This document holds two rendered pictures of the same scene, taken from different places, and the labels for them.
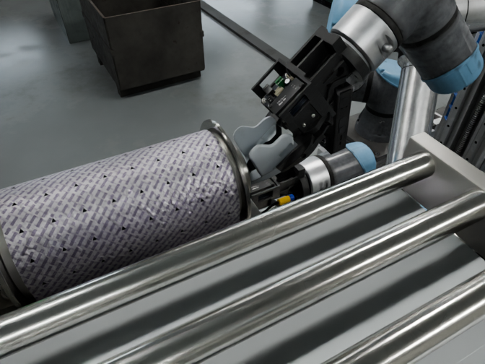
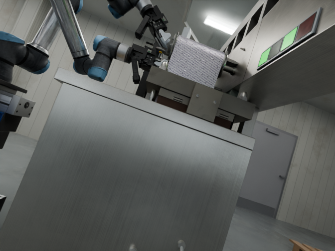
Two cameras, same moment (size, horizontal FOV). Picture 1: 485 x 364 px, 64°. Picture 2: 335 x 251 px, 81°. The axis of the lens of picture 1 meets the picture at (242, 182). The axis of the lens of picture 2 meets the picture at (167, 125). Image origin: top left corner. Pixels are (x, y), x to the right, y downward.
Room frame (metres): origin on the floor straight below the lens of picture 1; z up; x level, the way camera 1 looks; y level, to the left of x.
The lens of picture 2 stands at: (1.18, 0.49, 0.78)
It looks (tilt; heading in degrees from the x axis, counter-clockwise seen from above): 6 degrees up; 204
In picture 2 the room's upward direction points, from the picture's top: 19 degrees clockwise
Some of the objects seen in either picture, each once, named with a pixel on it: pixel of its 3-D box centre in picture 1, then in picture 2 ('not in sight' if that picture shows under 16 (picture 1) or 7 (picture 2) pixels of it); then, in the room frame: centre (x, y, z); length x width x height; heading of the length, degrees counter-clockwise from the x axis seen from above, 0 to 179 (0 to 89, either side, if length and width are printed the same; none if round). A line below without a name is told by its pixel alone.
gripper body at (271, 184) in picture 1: (269, 191); (142, 58); (0.48, -0.05, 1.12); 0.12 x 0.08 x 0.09; 117
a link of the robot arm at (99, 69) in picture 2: not in sight; (97, 67); (0.55, -0.20, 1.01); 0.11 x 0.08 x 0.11; 76
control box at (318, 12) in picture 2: not in sight; (282, 45); (0.57, 0.49, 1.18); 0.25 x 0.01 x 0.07; 27
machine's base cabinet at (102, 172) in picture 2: not in sight; (136, 176); (-0.48, -0.36, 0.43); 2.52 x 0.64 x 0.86; 27
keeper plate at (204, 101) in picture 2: not in sight; (204, 102); (0.54, 0.31, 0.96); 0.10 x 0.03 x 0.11; 117
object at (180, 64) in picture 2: not in sight; (190, 77); (0.37, 0.16, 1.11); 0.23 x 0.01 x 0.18; 117
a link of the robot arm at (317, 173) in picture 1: (308, 180); (124, 53); (0.51, -0.12, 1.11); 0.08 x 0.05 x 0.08; 27
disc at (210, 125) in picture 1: (223, 175); (173, 47); (0.38, 0.03, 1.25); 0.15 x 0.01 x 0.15; 27
